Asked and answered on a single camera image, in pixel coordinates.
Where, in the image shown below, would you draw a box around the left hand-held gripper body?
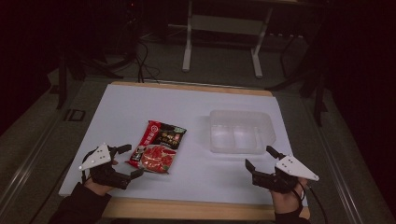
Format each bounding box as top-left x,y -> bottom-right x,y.
78,143 -> 132,190

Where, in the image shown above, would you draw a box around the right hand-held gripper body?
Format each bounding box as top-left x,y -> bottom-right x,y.
251,154 -> 320,194

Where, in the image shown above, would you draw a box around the red and black food packet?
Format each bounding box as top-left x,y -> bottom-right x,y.
125,119 -> 188,175

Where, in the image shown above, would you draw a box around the clear plastic container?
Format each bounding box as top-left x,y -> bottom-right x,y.
208,109 -> 276,156

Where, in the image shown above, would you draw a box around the person's left hand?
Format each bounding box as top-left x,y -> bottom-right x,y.
83,176 -> 116,197

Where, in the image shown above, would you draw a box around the person's right hand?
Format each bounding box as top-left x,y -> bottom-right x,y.
270,177 -> 308,215

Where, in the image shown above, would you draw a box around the black floor plate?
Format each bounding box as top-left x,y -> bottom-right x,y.
64,108 -> 87,122

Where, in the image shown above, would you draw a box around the white table sheet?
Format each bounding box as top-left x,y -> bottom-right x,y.
58,84 -> 309,206

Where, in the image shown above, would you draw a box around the black metal stand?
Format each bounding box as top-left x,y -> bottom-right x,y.
267,31 -> 330,127

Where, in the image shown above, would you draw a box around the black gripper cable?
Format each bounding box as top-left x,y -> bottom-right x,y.
298,181 -> 329,224

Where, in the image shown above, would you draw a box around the grey metal floor rail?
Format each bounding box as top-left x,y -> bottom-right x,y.
307,99 -> 365,224
0,124 -> 59,213

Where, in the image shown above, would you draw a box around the black floor cables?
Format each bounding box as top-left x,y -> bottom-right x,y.
133,38 -> 162,84

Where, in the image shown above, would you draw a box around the white metal table frame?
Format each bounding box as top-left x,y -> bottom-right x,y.
181,0 -> 275,78

